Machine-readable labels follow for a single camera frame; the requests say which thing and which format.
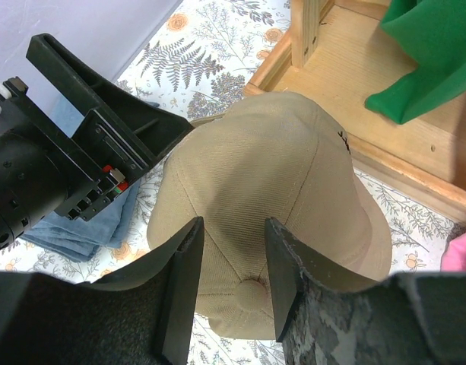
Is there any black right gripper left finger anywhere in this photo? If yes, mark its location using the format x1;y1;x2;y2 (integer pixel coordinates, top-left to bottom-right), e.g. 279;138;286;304
0;217;204;364

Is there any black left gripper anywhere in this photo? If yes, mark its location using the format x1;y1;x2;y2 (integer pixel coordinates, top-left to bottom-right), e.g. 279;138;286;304
0;33;193;260

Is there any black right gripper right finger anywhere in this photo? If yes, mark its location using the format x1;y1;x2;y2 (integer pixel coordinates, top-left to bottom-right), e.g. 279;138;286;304
265;218;466;364

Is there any beige baseball cap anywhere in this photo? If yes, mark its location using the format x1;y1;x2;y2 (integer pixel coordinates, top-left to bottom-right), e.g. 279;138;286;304
147;92;392;340

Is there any folded blue denim cloth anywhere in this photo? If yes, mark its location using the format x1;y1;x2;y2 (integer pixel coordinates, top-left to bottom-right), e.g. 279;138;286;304
21;182;140;262

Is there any wooden clothes rack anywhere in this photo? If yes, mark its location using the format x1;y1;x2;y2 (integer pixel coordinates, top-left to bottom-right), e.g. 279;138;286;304
244;1;466;226

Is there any green tank top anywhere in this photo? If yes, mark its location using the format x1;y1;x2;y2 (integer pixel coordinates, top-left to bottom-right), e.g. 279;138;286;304
365;1;466;125

